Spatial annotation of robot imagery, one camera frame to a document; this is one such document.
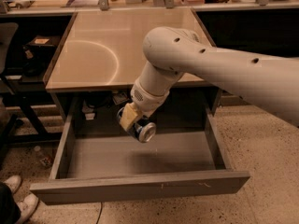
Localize plastic bottle on floor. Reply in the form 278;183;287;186
34;146;53;168

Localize dark office chair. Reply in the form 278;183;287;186
0;22;62;160

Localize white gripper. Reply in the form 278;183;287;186
120;79;169;131

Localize black box with label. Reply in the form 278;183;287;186
26;35;61;50

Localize white shoe lower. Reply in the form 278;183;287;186
15;194;39;224

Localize grey open top drawer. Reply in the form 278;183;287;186
30;102;250;204

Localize white shoe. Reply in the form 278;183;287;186
15;194;39;224
4;175;22;194

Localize white paper tag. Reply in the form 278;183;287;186
112;91;129;105

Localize black floor cable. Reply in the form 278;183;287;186
95;202;104;224

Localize grey cabinet with beige top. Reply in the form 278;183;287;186
42;7;234;133

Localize white shoe upper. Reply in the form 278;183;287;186
4;175;22;194

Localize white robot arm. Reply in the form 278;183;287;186
120;27;299;130

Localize blue pepsi can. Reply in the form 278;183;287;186
117;108;156;143

